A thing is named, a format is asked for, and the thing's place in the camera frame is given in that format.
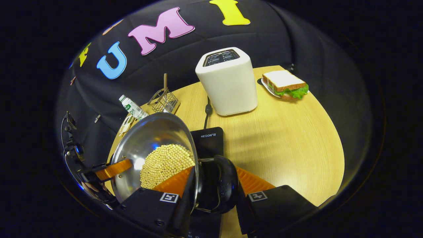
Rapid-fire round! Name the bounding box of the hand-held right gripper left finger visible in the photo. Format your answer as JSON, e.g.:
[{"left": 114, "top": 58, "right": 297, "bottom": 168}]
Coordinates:
[{"left": 119, "top": 165, "right": 197, "bottom": 238}]

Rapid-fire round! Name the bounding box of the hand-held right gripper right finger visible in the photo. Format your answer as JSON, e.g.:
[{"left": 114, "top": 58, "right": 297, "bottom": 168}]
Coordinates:
[{"left": 235, "top": 166, "right": 319, "bottom": 237}]

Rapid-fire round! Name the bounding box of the steel pot with soybeans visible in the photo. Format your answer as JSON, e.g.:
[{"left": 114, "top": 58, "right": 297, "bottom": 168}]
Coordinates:
[{"left": 110, "top": 112, "right": 239, "bottom": 214}]

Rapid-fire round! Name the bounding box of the black induction cooktop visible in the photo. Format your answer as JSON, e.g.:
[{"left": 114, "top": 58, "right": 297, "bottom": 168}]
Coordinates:
[{"left": 187, "top": 127, "right": 225, "bottom": 238}]

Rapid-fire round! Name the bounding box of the white divided bean dish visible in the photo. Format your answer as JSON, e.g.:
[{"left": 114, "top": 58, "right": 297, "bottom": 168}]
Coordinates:
[{"left": 118, "top": 113, "right": 136, "bottom": 137}]

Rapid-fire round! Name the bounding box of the white drink bottle green label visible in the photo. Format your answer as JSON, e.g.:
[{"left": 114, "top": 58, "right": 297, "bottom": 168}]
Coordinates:
[{"left": 119, "top": 95, "right": 149, "bottom": 120}]

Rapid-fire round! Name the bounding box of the white toaster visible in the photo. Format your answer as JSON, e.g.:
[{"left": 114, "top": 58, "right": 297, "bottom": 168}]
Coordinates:
[{"left": 195, "top": 47, "right": 258, "bottom": 116}]

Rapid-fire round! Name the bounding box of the white plate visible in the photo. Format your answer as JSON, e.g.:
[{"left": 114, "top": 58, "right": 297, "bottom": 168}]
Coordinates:
[{"left": 257, "top": 78, "right": 281, "bottom": 98}]

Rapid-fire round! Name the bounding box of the sandwich with lettuce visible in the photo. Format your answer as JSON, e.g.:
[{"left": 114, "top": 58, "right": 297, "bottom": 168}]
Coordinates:
[{"left": 262, "top": 70, "right": 309, "bottom": 100}]

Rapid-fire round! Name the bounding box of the black backdrop cloth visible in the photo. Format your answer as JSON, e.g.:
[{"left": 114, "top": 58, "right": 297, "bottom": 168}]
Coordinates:
[{"left": 55, "top": 0, "right": 374, "bottom": 185}]

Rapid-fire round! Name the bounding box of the metal wire utensil holder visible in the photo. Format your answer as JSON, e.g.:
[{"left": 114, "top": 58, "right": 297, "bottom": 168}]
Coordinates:
[{"left": 147, "top": 88, "right": 181, "bottom": 114}]

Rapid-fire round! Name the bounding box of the black toaster power cable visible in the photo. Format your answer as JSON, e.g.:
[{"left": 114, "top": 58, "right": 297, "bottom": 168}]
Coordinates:
[{"left": 203, "top": 96, "right": 212, "bottom": 130}]

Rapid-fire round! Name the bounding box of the wooden handled metal spoon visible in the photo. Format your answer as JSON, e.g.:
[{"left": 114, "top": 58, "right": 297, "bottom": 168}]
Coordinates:
[{"left": 162, "top": 73, "right": 170, "bottom": 103}]

